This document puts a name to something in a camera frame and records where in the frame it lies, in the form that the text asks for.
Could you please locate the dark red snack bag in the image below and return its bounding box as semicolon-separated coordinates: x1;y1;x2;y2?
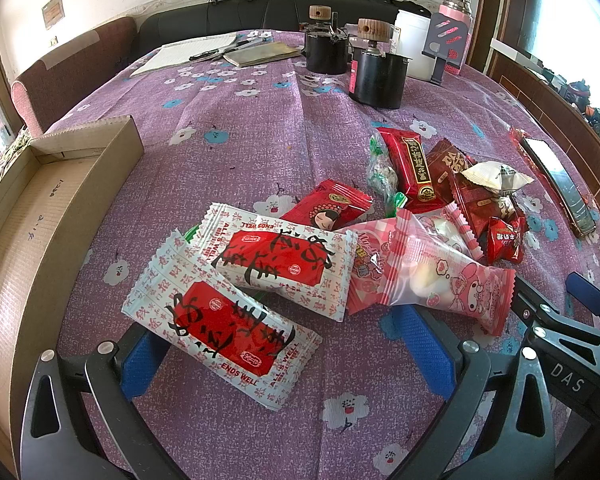
427;139;524;237

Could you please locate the pink cartoon snack bag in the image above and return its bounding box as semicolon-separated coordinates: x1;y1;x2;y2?
347;209;516;336

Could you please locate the green clear candy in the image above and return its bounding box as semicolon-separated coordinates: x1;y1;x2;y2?
367;132;407;217

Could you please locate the red gold snack bar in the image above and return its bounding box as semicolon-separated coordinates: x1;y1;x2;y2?
378;127;444;214

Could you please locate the white red snack packet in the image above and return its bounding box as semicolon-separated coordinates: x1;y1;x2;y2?
121;230;322;412
189;203;358;322

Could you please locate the red cartoon face candy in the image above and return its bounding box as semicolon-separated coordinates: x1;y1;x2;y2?
282;179;373;231

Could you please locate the small red candy packet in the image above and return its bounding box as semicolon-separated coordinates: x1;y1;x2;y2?
486;214;527;264

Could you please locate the white wrapped snack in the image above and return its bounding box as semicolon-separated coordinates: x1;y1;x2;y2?
460;160;534;196

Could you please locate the cardboard box tray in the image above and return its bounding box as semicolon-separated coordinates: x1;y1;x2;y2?
0;116;144;474

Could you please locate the black pot wooden knob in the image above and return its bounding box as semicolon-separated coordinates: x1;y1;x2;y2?
302;4;349;75
349;18;408;110

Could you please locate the white plastic container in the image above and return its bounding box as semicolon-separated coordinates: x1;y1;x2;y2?
392;10;434;81

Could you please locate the pink thermos bottle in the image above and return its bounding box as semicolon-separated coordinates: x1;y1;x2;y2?
439;0;474;76

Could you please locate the rear black pot wooden knob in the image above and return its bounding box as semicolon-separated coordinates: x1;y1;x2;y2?
302;4;349;75

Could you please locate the maroon armchair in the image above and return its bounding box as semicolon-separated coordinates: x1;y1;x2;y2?
10;16;136;138

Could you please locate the purple floral tablecloth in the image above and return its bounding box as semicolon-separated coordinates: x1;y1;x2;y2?
9;28;600;480

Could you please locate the grey notebook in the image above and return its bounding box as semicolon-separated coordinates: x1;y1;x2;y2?
223;41;302;67

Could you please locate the white paper sheet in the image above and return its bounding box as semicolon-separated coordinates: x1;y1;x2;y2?
131;32;237;77

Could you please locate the black sofa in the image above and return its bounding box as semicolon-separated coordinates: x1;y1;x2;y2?
132;0;431;56

